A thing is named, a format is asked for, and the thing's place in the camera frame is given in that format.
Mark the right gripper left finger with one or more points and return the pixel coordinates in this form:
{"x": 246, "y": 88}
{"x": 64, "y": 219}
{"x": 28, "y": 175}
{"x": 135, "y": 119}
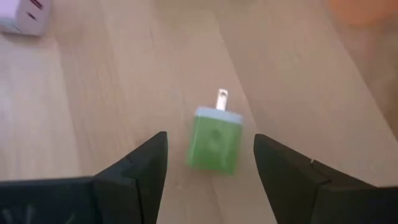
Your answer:
{"x": 124, "y": 193}

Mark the orange translucent plastic bin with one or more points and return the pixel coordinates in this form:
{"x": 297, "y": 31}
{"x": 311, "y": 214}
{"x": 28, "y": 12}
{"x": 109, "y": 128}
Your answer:
{"x": 360, "y": 11}

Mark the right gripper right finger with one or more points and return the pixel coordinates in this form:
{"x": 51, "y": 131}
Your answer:
{"x": 311, "y": 196}

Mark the green white wall charger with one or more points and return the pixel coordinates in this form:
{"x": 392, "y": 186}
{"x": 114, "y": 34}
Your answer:
{"x": 214, "y": 146}

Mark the pink wall charger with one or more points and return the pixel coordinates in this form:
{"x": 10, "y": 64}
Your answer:
{"x": 21, "y": 15}

